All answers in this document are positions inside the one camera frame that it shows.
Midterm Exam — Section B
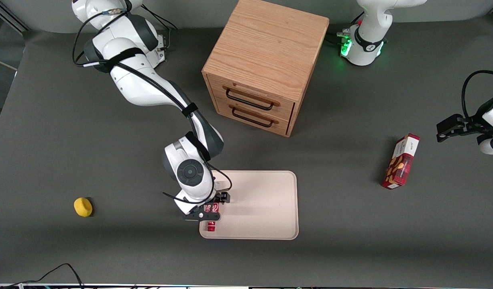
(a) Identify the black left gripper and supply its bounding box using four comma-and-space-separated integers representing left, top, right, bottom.
436, 114, 489, 143

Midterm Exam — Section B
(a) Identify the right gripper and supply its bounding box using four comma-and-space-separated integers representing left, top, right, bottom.
173, 188, 231, 222

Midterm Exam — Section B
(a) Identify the red coca-cola bottle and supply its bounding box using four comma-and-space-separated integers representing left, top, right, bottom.
204, 203, 220, 233

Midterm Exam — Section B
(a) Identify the cream rectangular tray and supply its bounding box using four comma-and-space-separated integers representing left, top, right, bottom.
199, 170, 299, 240

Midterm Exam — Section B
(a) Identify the red snack box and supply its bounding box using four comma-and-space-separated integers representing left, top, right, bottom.
381, 133, 421, 190

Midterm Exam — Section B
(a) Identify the wooden drawer front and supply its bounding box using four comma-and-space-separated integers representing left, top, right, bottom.
214, 98, 290, 135
208, 75, 296, 122

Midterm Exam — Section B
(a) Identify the yellow lemon-shaped toy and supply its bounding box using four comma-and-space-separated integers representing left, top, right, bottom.
73, 197, 93, 218

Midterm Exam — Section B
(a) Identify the wooden drawer cabinet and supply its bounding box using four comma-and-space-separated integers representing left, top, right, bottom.
202, 0, 330, 138

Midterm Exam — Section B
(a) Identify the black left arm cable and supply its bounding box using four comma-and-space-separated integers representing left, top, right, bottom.
461, 70, 493, 119

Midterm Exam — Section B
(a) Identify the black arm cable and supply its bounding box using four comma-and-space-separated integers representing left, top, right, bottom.
72, 7, 233, 205
461, 70, 493, 119

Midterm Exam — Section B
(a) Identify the black drawer handle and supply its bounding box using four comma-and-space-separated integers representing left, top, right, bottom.
225, 85, 280, 111
231, 105, 279, 128

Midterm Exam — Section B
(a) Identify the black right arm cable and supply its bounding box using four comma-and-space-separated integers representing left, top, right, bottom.
72, 7, 233, 205

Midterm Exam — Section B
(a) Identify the black left base cable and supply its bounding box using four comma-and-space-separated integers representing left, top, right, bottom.
326, 16, 365, 45

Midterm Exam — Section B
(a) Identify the black base cable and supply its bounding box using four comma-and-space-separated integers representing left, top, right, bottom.
141, 5, 180, 51
326, 16, 365, 45

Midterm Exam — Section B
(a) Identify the black table edge cable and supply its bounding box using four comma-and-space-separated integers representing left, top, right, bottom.
8, 263, 85, 289

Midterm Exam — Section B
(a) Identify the black right base cable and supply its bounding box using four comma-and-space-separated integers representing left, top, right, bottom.
141, 5, 180, 51

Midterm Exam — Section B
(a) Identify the aluminium frame rail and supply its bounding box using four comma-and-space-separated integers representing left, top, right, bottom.
0, 0, 31, 33

